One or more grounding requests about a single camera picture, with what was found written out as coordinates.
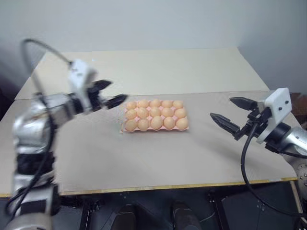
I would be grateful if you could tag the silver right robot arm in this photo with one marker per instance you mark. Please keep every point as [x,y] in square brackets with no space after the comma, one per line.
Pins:
[293,140]

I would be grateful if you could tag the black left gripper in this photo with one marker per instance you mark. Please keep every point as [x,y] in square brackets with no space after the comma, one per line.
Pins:
[94,101]

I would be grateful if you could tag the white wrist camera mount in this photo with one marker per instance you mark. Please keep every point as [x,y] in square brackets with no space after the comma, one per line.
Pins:
[279,103]
[80,70]

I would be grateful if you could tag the black metal table frame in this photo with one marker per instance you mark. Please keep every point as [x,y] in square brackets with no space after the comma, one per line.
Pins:
[219,210]

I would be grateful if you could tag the pink egg tray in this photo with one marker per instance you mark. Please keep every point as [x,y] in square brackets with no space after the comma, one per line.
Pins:
[185,129]

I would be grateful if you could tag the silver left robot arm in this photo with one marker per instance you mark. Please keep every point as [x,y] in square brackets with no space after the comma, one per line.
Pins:
[28,129]

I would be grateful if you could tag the brown egg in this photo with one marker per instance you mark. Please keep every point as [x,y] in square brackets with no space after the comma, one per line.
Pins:
[143,103]
[169,122]
[182,123]
[130,113]
[178,104]
[180,112]
[155,111]
[167,103]
[156,122]
[131,125]
[155,103]
[142,112]
[167,111]
[143,124]
[131,104]

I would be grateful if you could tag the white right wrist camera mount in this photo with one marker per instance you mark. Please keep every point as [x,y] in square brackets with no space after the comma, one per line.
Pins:
[279,103]

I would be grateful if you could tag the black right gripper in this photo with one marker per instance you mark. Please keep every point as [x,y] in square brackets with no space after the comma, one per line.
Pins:
[254,122]

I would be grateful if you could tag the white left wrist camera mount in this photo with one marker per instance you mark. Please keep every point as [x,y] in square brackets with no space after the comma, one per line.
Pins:
[80,70]

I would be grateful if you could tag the dark rounded shape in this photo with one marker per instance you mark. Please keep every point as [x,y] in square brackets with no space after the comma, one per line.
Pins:
[184,218]
[126,218]

